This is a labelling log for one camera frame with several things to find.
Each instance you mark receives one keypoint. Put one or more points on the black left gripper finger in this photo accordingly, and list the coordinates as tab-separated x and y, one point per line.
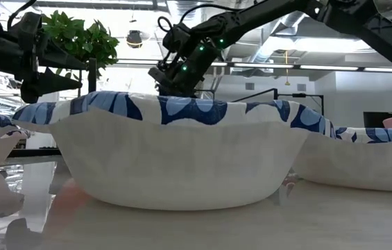
50	85
60	60

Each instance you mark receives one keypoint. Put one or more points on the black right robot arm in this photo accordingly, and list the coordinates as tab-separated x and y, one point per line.
372	27

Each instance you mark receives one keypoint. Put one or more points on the green leafy potted tree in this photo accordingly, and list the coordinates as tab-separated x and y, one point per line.
77	38

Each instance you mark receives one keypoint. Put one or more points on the black ceiling dome fixture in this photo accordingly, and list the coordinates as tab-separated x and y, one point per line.
134	38

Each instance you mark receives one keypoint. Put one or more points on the black wall monitor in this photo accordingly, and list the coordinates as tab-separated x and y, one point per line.
377	119

